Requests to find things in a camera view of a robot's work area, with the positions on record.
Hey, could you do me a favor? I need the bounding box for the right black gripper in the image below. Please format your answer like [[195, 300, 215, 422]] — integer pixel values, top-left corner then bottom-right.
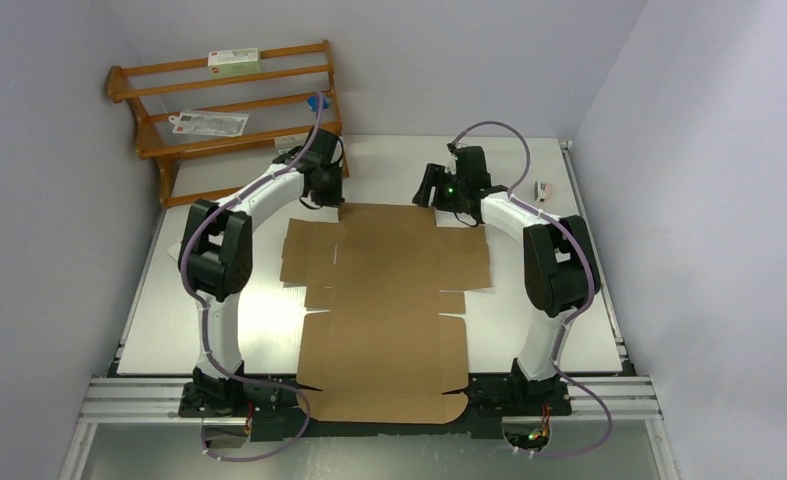
[[411, 163, 466, 214]]

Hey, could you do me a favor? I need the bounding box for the brown cardboard box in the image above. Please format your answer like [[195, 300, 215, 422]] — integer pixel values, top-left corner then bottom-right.
[[280, 203, 491, 425]]

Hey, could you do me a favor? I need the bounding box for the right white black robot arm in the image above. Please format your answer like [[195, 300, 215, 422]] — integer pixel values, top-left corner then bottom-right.
[[412, 143, 601, 414]]

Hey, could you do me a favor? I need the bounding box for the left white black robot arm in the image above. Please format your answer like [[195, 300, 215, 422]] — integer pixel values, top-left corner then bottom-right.
[[178, 129, 345, 416]]

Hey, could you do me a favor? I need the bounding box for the white box lower shelf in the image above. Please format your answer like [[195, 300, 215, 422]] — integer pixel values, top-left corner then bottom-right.
[[274, 132, 312, 154]]

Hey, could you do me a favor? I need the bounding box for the white green box top shelf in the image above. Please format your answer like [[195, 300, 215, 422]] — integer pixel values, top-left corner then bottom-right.
[[207, 48, 262, 78]]

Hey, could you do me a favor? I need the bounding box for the white green box on table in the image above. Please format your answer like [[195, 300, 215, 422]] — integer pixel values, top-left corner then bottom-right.
[[167, 242, 181, 261]]

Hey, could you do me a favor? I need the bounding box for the small blue object on shelf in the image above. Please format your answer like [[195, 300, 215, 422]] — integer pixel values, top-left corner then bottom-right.
[[307, 93, 330, 112]]

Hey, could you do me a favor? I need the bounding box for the small pink white object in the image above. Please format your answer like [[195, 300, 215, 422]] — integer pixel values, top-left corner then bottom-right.
[[535, 182, 553, 203]]

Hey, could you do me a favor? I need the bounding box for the clear plastic package on shelf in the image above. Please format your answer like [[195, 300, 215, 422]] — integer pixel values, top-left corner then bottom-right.
[[168, 110, 249, 138]]

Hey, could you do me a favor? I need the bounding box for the orange wooden shelf rack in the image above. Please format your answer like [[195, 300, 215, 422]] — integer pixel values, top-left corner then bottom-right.
[[106, 40, 343, 208]]

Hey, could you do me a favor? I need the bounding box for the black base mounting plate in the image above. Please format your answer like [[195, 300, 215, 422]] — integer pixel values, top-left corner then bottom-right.
[[178, 368, 572, 442]]

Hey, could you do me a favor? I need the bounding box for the aluminium frame rail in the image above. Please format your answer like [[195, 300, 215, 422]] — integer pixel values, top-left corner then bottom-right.
[[60, 376, 681, 479]]

